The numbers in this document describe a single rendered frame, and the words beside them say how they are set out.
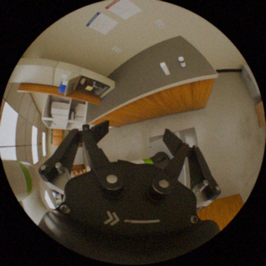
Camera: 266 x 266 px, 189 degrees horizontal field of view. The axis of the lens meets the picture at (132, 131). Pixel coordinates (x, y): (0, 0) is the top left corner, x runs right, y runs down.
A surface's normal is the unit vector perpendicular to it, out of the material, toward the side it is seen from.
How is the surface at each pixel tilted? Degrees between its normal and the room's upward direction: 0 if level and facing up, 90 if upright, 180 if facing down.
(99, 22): 90
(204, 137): 0
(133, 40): 90
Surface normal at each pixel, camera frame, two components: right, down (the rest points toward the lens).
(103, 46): 0.06, 0.99
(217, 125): -0.65, -0.06
